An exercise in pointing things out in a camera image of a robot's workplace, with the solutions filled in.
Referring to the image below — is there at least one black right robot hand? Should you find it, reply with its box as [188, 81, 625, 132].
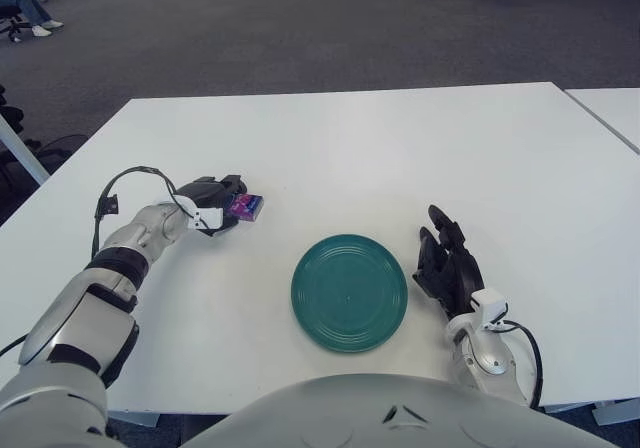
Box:
[412, 204, 485, 320]

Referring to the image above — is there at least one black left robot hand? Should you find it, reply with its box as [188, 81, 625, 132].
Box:
[174, 173, 250, 239]

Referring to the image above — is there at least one purple blue gum pack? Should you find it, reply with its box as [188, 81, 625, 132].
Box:
[228, 192, 265, 224]

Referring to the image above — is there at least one green ribbed plate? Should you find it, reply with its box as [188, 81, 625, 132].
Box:
[290, 234, 409, 354]

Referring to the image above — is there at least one grey robot torso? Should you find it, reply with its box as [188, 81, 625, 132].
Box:
[182, 373, 621, 448]

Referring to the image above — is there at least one white slanted desk leg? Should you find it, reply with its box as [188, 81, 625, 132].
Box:
[0, 115, 50, 186]

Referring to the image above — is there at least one white neighbouring table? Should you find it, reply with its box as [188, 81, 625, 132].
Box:
[563, 86, 640, 155]

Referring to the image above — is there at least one black office chair with castors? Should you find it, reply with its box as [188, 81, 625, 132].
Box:
[0, 5, 34, 43]

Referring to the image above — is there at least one seated person in jeans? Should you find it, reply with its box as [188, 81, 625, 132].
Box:
[0, 0, 65, 38]

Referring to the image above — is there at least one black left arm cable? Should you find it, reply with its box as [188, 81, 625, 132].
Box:
[91, 166, 202, 260]

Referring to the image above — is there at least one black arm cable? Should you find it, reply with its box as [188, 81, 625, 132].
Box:
[498, 319, 545, 410]
[91, 166, 202, 260]

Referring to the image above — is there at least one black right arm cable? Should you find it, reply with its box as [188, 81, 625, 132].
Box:
[498, 319, 545, 410]

